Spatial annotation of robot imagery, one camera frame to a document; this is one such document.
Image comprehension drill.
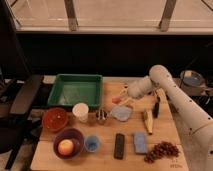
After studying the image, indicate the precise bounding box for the grey bowl on side table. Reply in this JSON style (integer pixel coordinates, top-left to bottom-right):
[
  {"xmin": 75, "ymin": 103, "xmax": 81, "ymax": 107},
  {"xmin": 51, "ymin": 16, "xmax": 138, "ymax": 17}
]
[{"xmin": 180, "ymin": 70, "xmax": 205, "ymax": 87}]

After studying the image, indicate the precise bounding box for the purple bowl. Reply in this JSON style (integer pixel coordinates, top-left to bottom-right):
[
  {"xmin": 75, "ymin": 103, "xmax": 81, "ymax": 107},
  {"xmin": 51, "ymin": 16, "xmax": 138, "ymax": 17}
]
[{"xmin": 53, "ymin": 128, "xmax": 84, "ymax": 159}]

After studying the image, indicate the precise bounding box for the small metal cup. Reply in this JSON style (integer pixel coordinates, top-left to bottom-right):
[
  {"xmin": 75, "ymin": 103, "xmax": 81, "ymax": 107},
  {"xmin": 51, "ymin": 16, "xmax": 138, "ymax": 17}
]
[{"xmin": 96, "ymin": 109, "xmax": 107, "ymax": 124}]

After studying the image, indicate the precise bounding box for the white paper cup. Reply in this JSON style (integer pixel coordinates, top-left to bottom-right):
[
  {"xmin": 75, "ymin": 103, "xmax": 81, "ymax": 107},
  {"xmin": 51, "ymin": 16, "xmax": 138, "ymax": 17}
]
[{"xmin": 72, "ymin": 103, "xmax": 89, "ymax": 122}]

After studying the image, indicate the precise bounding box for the yellow apple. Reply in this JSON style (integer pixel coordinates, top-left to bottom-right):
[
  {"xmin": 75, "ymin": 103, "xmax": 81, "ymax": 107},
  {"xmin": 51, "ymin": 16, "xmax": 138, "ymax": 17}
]
[{"xmin": 58, "ymin": 139, "xmax": 74, "ymax": 155}]

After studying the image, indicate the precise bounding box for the light blue cloth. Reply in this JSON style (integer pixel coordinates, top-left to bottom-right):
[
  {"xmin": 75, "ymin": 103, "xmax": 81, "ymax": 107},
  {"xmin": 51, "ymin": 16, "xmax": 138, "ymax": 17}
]
[{"xmin": 110, "ymin": 105, "xmax": 133, "ymax": 122}]

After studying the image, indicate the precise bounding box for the black office chair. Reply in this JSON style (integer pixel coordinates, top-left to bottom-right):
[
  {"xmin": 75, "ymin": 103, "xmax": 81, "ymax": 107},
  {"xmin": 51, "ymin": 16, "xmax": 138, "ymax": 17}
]
[{"xmin": 0, "ymin": 75, "xmax": 44, "ymax": 170}]

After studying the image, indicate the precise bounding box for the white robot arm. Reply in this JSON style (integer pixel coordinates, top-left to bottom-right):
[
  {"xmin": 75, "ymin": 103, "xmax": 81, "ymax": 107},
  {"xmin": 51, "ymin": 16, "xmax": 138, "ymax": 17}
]
[{"xmin": 118, "ymin": 65, "xmax": 213, "ymax": 171}]

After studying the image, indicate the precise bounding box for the blue sponge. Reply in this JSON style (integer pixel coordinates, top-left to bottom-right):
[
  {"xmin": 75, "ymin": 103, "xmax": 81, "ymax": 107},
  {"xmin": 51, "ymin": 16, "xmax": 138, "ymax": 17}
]
[{"xmin": 133, "ymin": 132, "xmax": 148, "ymax": 154}]

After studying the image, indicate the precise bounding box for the small blue cup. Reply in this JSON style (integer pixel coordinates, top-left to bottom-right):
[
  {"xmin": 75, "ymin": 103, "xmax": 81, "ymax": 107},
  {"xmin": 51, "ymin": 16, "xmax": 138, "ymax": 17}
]
[{"xmin": 84, "ymin": 135, "xmax": 100, "ymax": 153}]

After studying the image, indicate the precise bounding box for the black remote control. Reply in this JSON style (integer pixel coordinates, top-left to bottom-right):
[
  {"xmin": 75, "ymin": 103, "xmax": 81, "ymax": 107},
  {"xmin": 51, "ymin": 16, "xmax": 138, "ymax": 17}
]
[{"xmin": 114, "ymin": 133, "xmax": 125, "ymax": 159}]

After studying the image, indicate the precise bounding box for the red bowl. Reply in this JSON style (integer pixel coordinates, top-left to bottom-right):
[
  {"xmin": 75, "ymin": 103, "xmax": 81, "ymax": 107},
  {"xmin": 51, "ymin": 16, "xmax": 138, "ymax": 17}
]
[{"xmin": 42, "ymin": 107, "xmax": 68, "ymax": 132}]

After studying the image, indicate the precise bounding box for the green plastic tray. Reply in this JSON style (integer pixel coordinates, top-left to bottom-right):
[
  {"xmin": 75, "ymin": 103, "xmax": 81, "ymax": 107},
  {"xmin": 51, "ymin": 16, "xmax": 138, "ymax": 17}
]
[{"xmin": 47, "ymin": 74, "xmax": 103, "ymax": 109}]

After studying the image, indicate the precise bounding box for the bunch of red grapes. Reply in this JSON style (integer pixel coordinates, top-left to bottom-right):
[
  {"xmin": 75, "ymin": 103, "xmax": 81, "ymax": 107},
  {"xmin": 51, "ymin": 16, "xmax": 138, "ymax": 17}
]
[{"xmin": 144, "ymin": 141, "xmax": 180, "ymax": 163}]

